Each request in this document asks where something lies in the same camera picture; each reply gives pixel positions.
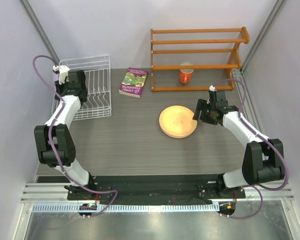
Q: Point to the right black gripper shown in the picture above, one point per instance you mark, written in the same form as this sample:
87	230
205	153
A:
202	104

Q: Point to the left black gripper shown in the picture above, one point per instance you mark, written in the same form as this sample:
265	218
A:
59	87

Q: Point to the yellow plate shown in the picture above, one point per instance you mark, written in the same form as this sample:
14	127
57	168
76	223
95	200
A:
177	116
177	136

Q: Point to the white wire dish rack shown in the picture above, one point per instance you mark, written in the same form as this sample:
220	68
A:
97	71

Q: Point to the pink plate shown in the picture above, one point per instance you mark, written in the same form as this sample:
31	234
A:
178	133

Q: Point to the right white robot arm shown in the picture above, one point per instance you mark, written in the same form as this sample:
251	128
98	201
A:
263	159

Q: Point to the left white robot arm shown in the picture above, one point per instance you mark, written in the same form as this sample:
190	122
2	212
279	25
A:
54	144

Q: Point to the orange wooden shelf rack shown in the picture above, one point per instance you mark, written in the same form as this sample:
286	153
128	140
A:
234	61

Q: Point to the orange mug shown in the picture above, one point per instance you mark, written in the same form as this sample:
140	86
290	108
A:
185	75

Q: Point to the purple paperback book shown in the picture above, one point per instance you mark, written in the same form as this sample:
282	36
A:
133	82

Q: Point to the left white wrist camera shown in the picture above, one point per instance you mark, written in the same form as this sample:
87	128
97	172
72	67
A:
62	71

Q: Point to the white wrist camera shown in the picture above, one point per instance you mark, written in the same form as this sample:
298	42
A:
62	71
212	88

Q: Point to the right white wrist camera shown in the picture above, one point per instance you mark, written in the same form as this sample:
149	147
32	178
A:
212	88

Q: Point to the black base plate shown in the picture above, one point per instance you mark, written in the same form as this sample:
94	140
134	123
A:
156	190

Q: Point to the white slotted cable duct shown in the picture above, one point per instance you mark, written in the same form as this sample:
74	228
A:
80	207

